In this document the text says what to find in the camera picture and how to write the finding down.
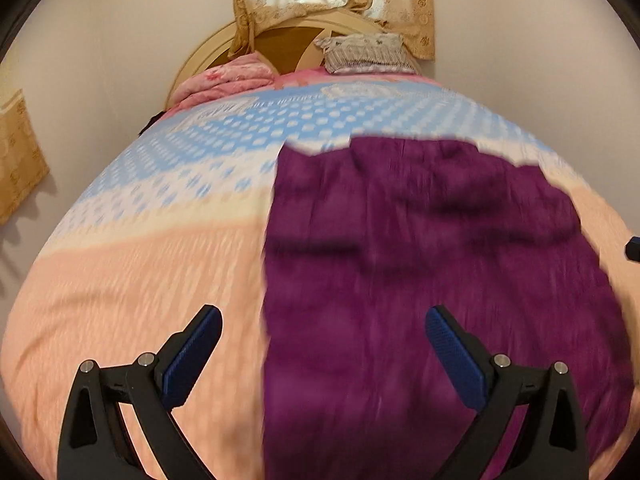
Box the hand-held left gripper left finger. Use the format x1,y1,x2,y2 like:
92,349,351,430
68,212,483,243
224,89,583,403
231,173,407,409
57,304,223,480

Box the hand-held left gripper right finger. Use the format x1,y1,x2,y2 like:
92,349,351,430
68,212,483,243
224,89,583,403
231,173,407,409
425,305,591,480

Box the purple hooded puffer jacket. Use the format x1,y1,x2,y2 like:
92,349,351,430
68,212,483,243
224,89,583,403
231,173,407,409
260,136,637,480

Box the polka dot bed quilt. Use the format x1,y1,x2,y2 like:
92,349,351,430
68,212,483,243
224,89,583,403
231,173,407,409
0,71,640,480

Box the pink folded blanket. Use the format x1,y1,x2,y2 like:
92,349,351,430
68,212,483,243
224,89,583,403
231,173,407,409
172,52,279,109

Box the cream wooden headboard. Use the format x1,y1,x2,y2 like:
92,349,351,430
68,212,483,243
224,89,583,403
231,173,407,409
165,16,422,111

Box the striped floral pillow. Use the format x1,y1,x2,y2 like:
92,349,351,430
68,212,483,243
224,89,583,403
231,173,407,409
314,33,419,75

